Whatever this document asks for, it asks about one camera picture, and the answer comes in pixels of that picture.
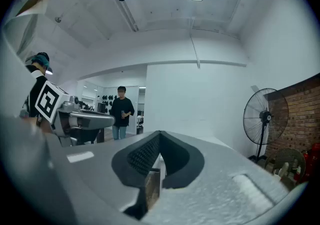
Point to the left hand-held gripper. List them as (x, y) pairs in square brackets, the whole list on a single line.
[(48, 101)]

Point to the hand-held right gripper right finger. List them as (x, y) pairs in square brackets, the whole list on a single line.
[(212, 181)]

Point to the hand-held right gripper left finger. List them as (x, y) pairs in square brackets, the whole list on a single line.
[(105, 169)]

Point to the black standing floor fan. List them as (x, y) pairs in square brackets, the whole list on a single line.
[(265, 118)]

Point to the red fire extinguisher box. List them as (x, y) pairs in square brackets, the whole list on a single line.
[(314, 159)]

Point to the round ceiling smoke detector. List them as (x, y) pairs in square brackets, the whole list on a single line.
[(58, 19)]

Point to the person's white shirt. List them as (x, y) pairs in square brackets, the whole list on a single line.
[(12, 49)]

